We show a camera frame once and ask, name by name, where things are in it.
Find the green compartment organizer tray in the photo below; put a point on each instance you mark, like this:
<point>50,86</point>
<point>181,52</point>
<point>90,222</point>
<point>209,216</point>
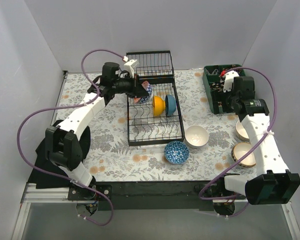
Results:
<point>211,77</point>

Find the white bowl far right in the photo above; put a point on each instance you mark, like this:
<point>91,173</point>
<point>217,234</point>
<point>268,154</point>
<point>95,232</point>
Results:
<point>241,132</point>

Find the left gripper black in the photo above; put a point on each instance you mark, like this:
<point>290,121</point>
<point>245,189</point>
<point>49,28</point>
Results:
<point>135,87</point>

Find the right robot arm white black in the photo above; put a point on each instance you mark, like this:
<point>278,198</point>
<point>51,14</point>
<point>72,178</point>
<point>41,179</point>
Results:
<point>274,183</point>

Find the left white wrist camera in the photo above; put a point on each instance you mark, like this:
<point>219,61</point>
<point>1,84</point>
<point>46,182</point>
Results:
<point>130,66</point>

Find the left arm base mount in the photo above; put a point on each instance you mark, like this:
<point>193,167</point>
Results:
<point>87,202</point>

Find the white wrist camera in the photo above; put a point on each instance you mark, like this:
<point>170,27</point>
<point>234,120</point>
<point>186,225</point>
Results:
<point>228,80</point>
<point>130,66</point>

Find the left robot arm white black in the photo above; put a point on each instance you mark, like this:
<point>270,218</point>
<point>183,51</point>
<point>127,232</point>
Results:
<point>80,118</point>

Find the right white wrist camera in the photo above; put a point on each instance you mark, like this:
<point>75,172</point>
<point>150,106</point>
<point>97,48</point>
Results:
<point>228,80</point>

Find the blue ceramic bowl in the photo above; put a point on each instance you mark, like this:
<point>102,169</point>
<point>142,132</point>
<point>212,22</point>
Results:
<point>170,105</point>

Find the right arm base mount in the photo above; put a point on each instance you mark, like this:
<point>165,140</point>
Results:
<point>223,201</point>

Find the red patterned bowl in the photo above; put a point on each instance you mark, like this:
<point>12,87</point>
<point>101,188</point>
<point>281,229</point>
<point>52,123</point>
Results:
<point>145,95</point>

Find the plain white bowl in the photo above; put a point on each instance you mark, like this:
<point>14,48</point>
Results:
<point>196,136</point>

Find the black front base bar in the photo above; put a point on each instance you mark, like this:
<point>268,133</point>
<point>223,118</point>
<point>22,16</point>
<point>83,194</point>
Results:
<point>155,195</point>

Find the blue patterned bowl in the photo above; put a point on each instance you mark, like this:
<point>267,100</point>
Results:
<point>176,152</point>

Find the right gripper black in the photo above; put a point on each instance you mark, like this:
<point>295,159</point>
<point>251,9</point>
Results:
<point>223,100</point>

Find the yellow bowl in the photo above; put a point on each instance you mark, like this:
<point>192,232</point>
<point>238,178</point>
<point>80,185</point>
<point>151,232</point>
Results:
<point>158,105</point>

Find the aluminium frame rail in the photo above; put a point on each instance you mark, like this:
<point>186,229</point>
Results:
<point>46,214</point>

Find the white bowl patterned rim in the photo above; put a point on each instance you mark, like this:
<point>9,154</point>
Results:
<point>239,150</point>

